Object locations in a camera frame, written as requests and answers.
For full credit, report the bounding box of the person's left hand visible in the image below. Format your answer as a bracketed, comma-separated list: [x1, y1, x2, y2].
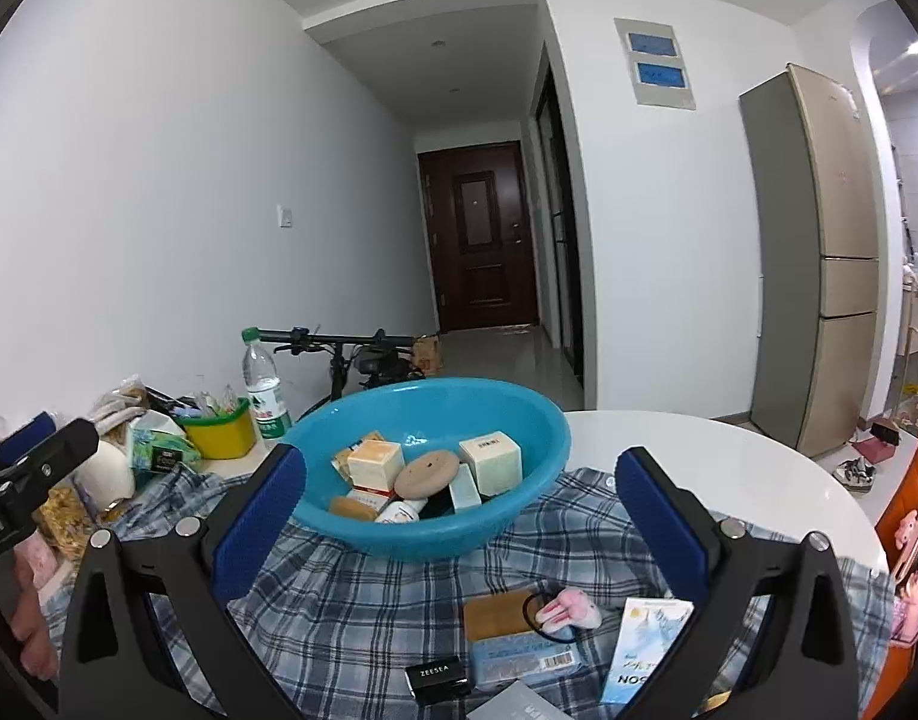
[7, 574, 59, 680]

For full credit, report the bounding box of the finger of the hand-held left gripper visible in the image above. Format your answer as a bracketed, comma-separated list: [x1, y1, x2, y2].
[0, 418, 101, 512]
[0, 410, 59, 470]

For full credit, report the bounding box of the pale teal slim box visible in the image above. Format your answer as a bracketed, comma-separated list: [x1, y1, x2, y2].
[447, 463, 484, 515]

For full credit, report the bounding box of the gold grey refrigerator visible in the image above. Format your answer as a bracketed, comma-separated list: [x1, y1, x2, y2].
[737, 64, 881, 460]

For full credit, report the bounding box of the blue plaid cloth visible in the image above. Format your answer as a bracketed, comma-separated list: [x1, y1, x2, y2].
[43, 463, 896, 720]

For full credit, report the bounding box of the white cube box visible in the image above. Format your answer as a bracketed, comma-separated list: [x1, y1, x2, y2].
[458, 430, 523, 497]

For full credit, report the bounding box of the round brown disc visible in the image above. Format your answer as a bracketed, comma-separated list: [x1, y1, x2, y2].
[394, 449, 461, 500]

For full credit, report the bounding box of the white round desktop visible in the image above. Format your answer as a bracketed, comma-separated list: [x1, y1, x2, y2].
[562, 410, 892, 577]

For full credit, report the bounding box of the black framed sliding door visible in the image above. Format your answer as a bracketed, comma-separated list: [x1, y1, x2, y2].
[532, 43, 585, 392]

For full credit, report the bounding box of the wall panel with blue windows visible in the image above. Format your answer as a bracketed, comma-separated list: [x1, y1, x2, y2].
[614, 15, 697, 110]

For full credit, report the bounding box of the dark brown entrance door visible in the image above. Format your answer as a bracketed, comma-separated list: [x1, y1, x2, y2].
[417, 140, 542, 335]

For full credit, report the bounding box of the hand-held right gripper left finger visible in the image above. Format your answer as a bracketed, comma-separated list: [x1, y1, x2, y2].
[56, 444, 308, 720]

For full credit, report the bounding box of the blue plastic basin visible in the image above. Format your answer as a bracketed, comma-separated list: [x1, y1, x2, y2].
[279, 377, 572, 562]

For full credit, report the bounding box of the pink bunny hair tie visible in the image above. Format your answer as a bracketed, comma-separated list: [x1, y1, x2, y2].
[522, 586, 603, 644]

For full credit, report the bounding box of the brown flat bar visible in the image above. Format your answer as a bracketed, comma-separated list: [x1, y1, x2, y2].
[328, 494, 378, 523]

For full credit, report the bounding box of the white blue slim box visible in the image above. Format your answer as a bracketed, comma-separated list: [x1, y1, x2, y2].
[599, 597, 694, 707]

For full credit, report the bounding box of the light blue barcode box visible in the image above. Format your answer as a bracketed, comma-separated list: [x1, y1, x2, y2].
[469, 625, 589, 692]

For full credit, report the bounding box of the clear water bottle green cap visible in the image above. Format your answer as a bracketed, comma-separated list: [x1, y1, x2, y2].
[241, 328, 294, 451]

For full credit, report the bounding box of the white small bottle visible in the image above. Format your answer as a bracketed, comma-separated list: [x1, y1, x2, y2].
[375, 498, 428, 525]

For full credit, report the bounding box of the yellow container green rim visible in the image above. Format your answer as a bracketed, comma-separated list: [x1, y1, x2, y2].
[180, 397, 258, 461]

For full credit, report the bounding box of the green tissue pack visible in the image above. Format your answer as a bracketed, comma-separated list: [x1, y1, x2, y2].
[128, 423, 203, 476]

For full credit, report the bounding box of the cream box with orange print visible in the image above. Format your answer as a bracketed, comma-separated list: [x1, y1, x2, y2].
[331, 430, 386, 477]

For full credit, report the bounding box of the pair of sneakers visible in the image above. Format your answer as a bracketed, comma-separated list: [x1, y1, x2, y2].
[832, 458, 878, 495]

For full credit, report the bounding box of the grey flat packet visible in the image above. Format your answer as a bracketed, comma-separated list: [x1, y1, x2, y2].
[465, 679, 581, 720]

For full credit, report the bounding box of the orange chair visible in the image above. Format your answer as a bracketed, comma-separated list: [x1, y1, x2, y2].
[874, 420, 918, 720]

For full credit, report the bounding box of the pink item on floor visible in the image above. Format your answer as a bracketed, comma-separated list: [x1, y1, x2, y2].
[851, 420, 908, 467]

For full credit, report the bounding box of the cardboard box on floor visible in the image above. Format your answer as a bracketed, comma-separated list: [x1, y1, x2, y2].
[413, 333, 444, 378]

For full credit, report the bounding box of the clear bag of yellow snacks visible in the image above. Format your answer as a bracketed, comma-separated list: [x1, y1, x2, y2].
[37, 483, 105, 561]

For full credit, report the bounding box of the black small case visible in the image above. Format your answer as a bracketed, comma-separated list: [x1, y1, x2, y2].
[404, 659, 474, 707]

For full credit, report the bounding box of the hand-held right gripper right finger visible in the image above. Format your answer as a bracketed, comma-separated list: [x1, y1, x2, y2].
[613, 446, 860, 720]

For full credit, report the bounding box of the beige snack bag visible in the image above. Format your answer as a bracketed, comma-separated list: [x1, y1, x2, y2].
[90, 374, 150, 422]

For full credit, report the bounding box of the white paper roll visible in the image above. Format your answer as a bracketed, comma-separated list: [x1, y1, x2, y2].
[75, 438, 138, 509]

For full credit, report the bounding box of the black bicycle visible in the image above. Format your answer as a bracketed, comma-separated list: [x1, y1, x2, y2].
[241, 326, 431, 422]

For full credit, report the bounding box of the brown square card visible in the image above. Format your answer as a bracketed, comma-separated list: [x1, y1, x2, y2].
[462, 588, 544, 644]

